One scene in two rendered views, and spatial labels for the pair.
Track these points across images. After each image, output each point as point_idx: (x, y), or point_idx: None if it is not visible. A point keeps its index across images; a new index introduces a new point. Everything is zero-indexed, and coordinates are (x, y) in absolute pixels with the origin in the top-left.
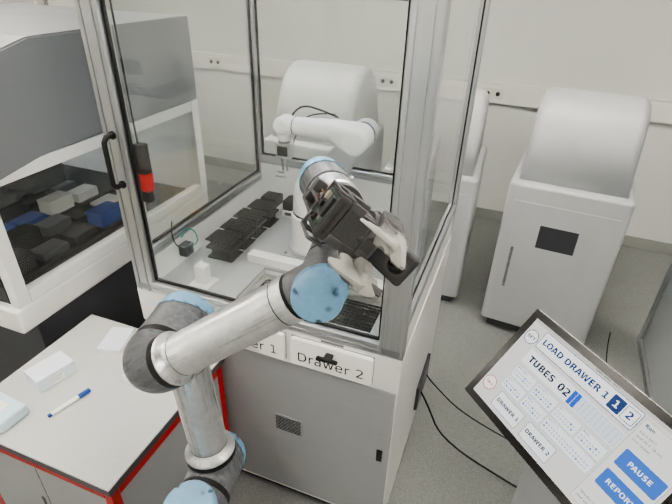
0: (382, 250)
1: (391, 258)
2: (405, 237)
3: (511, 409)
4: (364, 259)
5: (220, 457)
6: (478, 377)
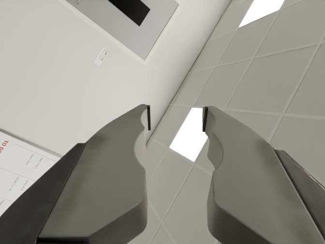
0: (210, 183)
1: (208, 134)
2: (280, 153)
3: None
4: (146, 210)
5: None
6: None
